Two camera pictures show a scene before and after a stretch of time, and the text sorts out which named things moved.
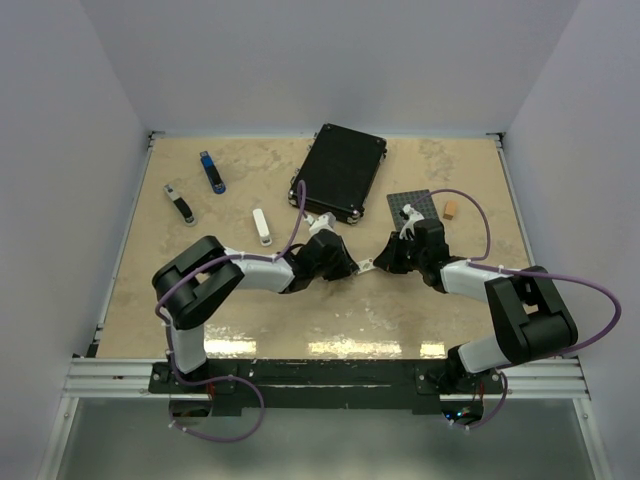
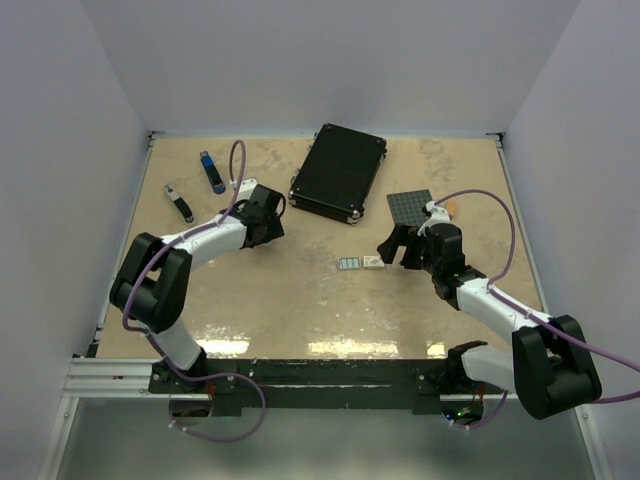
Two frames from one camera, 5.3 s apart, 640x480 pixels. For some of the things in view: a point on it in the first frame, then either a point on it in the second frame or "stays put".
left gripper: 346,265 -> 274,230
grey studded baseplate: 424,207 stays put
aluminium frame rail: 101,378 stays put
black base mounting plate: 324,385 stays put
